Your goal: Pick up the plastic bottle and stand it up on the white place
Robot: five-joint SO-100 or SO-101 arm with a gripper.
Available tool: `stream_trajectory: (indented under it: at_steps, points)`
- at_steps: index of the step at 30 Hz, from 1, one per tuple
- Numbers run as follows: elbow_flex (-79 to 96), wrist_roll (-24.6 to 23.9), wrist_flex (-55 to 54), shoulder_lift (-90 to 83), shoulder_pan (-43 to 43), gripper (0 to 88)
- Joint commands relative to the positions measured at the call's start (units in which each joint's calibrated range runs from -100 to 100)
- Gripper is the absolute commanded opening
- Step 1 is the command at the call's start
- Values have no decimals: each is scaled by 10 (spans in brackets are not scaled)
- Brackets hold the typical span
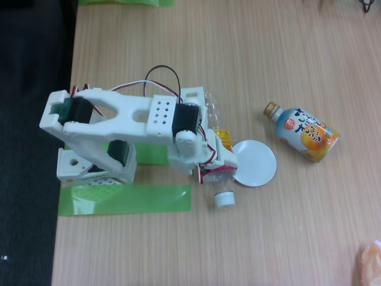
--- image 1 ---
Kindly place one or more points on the clear plastic bottle orange label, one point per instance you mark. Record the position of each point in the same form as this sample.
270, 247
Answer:
224, 199

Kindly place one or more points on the orange juice bottle can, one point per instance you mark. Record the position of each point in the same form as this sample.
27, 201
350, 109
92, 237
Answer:
309, 137

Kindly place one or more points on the white round plate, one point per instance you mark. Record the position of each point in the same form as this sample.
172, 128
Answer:
257, 164

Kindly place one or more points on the short green tape strip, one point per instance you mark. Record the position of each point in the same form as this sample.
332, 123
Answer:
151, 155

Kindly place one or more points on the long green tape strip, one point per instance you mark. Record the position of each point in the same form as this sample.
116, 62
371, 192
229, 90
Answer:
143, 199

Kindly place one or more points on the green plastic bag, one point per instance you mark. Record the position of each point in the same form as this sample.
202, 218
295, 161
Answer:
125, 2

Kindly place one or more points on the orange plastic bag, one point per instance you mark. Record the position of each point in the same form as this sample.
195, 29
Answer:
370, 265

